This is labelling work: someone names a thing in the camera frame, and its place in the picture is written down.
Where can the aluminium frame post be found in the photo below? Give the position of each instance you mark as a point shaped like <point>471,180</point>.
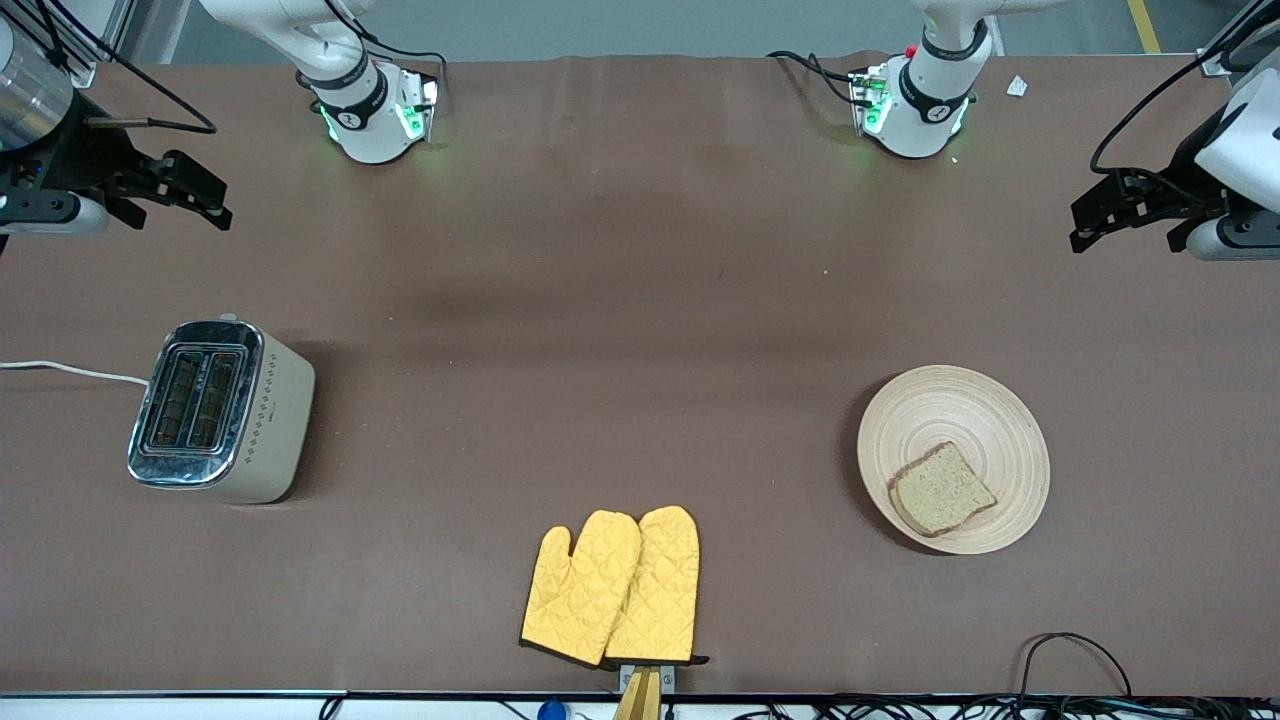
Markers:
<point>1225,50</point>
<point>70,55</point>

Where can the white table edge rail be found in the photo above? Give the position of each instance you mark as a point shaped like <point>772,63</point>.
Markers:
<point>150,709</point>

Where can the brown bread slice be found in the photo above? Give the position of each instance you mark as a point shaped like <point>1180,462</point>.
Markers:
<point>940,492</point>

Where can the yellow quilted oven mitt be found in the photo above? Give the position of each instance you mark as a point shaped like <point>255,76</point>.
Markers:
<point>660,590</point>
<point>575,595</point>

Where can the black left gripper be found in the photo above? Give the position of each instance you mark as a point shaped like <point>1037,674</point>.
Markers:
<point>1187,169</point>

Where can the small blue round object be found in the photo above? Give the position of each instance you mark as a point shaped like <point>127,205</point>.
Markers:
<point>551,712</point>

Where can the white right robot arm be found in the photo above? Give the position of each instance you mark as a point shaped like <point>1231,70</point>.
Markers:
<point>360,110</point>

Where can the round wooden plate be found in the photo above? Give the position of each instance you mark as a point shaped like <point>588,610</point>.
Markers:
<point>950,420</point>

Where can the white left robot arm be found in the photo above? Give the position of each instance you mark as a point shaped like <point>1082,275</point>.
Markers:
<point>930,100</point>

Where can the small white paper scrap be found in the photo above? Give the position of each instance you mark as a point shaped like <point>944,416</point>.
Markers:
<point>1017,86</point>

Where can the beige chrome-top toaster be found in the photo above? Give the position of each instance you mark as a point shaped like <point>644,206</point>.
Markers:
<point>275,420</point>

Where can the small metal bracket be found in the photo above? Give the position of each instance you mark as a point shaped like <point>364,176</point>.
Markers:
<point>668,678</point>

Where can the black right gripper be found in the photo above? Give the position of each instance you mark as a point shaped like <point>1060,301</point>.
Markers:
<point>62,152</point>

